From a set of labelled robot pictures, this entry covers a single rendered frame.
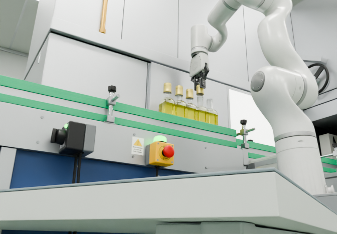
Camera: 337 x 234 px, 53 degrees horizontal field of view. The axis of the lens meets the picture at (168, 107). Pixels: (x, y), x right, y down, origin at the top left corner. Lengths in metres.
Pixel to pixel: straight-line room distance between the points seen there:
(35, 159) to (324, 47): 1.91
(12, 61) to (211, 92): 3.35
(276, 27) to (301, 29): 1.37
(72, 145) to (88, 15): 0.81
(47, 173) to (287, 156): 0.69
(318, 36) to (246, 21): 0.50
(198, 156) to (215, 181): 0.99
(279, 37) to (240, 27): 1.03
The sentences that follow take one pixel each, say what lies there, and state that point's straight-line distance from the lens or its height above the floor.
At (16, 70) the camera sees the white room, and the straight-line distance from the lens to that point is 4.68.
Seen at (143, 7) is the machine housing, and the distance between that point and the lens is 1.82.
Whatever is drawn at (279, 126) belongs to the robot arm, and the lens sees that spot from 1.06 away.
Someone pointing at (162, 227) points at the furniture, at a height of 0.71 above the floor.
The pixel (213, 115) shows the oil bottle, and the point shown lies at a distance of 1.54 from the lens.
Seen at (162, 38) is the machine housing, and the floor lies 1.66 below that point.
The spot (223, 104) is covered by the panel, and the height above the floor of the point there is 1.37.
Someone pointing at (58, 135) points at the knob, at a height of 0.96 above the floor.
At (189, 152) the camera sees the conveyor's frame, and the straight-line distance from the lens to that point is 1.25.
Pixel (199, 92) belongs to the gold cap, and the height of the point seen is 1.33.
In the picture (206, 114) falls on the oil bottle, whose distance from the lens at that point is 1.51.
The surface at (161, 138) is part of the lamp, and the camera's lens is 1.13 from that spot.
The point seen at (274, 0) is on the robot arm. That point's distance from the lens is 1.34.
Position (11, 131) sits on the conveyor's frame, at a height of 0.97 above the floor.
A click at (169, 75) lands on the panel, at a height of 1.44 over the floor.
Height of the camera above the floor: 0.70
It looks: 21 degrees up
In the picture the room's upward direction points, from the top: 1 degrees clockwise
